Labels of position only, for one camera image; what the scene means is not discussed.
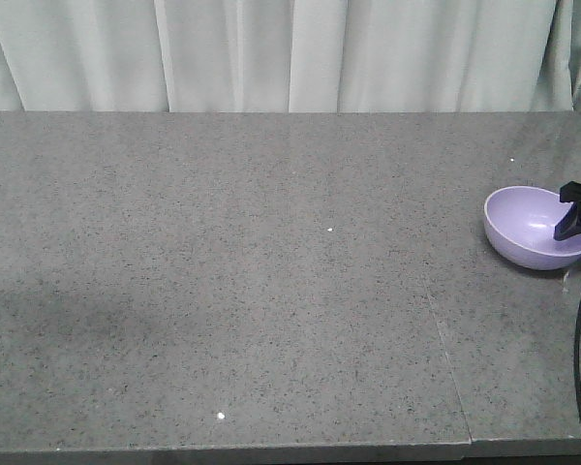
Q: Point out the white curtain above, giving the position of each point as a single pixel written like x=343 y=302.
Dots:
x=290 y=56

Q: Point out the purple plastic bowl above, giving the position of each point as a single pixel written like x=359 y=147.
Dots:
x=519 y=223

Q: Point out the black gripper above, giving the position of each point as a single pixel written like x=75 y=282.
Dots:
x=570 y=225

